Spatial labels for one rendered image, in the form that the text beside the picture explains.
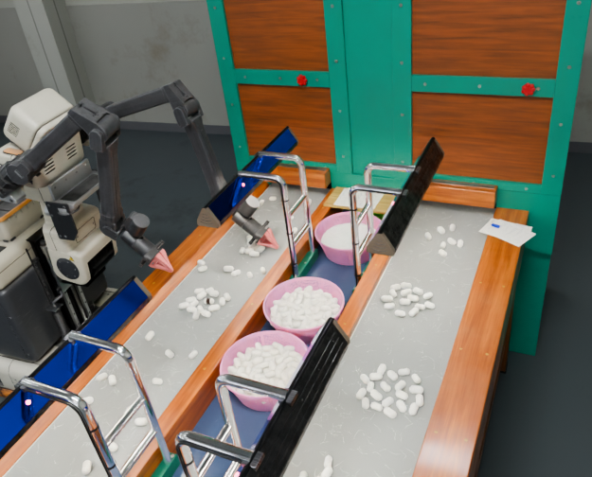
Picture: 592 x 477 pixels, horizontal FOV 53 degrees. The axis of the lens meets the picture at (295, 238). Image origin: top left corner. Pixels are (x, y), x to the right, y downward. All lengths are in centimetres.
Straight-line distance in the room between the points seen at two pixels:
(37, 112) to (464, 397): 163
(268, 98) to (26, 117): 94
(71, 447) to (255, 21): 162
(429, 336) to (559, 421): 96
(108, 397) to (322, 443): 65
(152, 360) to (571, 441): 161
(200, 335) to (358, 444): 65
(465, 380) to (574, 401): 111
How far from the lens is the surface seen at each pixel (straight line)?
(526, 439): 257
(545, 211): 239
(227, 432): 135
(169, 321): 202
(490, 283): 200
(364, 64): 229
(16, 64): 628
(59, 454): 177
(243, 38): 247
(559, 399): 273
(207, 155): 215
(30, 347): 274
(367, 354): 178
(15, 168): 207
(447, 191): 233
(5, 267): 256
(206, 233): 237
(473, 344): 179
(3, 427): 140
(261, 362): 179
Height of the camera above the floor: 200
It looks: 34 degrees down
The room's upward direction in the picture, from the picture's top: 8 degrees counter-clockwise
